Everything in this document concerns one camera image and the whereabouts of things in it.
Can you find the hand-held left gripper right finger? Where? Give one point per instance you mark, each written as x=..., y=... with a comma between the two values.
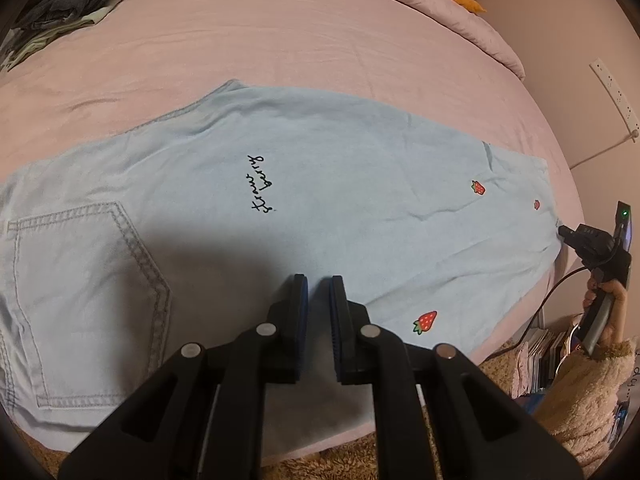
x=336, y=315

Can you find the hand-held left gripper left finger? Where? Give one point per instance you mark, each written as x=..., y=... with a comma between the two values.
x=300, y=310

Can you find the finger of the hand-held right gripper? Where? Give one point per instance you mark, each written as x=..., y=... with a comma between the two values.
x=575, y=237

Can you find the light blue strawberry pants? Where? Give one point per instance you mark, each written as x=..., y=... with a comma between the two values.
x=300, y=210

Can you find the person's right forearm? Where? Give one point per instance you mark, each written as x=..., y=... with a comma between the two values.
x=580, y=395

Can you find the person's right hand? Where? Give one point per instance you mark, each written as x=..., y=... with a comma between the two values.
x=619, y=310

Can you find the stack of books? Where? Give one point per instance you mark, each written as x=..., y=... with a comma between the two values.
x=547, y=355

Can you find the beige fluffy carpet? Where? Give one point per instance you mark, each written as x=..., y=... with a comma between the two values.
x=500, y=360

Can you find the white power strip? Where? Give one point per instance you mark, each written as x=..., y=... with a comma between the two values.
x=615, y=92

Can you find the lilac quilt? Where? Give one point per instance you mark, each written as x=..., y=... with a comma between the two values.
x=450, y=25

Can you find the folded pale green cloth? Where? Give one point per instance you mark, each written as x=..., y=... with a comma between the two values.
x=100, y=15

